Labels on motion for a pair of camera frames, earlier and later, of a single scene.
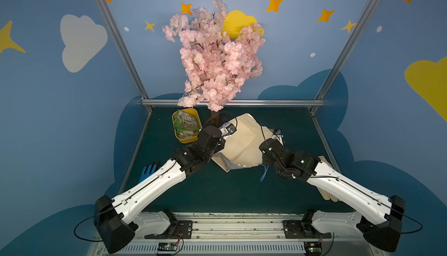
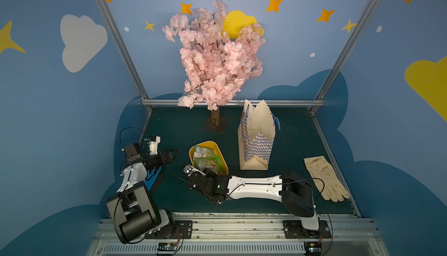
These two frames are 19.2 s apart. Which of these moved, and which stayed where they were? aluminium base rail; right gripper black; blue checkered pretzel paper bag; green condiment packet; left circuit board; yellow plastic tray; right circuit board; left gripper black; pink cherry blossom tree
Moved: left gripper black; green condiment packet; blue checkered pretzel paper bag; right gripper black; yellow plastic tray
Stayed: pink cherry blossom tree; left circuit board; aluminium base rail; right circuit board
